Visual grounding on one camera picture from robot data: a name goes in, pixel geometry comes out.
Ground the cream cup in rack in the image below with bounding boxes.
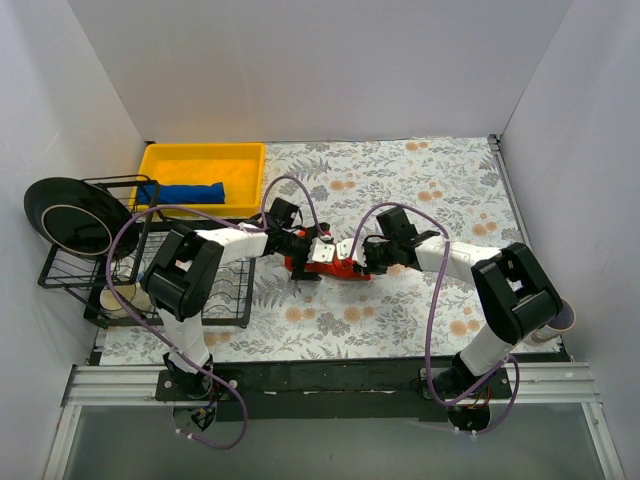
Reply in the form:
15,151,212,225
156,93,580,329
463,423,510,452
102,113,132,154
99,282,151,320

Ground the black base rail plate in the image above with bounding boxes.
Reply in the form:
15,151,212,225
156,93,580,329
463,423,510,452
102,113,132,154
154,357,514,421

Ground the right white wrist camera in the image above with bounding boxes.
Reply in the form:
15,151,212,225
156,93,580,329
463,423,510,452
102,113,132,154
336,238,364,266

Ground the orange t shirt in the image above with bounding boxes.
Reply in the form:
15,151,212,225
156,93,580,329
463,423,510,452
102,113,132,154
284,252,371,281

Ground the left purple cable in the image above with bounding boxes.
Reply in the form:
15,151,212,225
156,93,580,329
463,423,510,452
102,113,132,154
105,175,331,450

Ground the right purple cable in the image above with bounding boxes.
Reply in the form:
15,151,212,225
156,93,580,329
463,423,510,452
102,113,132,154
349,202,521,436

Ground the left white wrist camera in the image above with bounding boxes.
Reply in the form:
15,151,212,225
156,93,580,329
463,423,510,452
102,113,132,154
307,234,336,264

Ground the yellow plastic bin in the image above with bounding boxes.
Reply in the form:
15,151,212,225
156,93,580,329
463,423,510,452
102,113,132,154
138,143,266,218

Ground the floral table mat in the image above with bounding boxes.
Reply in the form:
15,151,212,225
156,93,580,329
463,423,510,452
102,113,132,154
99,135,559,366

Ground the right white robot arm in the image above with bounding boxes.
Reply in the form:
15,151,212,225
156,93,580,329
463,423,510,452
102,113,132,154
348,202,563,406

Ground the aluminium frame rail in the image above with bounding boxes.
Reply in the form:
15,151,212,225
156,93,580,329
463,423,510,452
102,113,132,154
62,362,601,406

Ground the blue rolled t shirt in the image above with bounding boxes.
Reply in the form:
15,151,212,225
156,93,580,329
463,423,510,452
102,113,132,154
135,182,225,205

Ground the black wire dish rack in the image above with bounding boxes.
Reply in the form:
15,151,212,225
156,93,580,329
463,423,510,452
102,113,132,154
37,173,260,329

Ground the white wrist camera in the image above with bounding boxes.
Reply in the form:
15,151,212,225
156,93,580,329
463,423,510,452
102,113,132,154
336,238,364,266
307,234,336,264

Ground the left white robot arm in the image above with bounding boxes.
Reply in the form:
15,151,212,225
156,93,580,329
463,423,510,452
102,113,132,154
142,198,320,400

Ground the purple cable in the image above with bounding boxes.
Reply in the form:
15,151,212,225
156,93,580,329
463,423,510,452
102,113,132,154
105,175,331,450
349,202,521,436

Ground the purple ceramic mug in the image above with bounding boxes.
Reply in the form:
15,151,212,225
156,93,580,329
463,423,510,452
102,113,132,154
524,300,576,345

